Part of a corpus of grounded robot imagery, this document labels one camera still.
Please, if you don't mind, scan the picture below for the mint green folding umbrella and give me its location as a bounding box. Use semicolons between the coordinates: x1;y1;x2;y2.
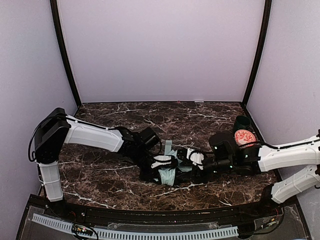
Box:
154;140;208;186

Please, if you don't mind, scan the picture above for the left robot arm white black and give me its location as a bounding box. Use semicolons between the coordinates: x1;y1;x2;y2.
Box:
27;107;161;203

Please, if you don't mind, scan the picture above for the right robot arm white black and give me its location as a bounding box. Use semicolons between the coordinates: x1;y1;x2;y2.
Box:
177;131;320;204

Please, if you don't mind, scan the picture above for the red white patterned bowl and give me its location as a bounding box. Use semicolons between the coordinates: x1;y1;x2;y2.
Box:
234;129;256;147

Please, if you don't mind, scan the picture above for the dark green cup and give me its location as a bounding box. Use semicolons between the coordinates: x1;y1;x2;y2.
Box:
233;115;251;133

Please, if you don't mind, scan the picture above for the small green circuit board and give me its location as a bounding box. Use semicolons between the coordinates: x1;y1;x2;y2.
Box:
71;224;94;237

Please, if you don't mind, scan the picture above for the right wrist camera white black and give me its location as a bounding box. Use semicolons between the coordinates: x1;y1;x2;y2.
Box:
186;148;206;170

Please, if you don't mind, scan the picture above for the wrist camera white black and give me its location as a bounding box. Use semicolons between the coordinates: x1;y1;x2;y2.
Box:
150;155;178;169
186;148;206;170

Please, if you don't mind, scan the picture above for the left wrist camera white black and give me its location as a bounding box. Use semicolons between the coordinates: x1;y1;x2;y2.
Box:
150;155;178;169

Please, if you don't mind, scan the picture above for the grey slotted cable duct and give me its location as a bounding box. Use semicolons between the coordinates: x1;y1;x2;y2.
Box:
31;213;239;240

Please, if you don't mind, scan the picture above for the black front frame rail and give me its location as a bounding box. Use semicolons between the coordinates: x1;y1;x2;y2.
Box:
27;194;285;226

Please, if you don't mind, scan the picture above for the left black corner post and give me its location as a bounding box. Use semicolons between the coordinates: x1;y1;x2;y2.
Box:
49;0;82;108

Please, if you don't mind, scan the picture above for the black corner post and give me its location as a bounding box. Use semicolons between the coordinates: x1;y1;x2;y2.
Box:
241;0;272;108
49;0;82;108

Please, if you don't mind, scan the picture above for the right black corner post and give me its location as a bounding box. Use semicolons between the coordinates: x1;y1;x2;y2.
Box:
241;0;272;108

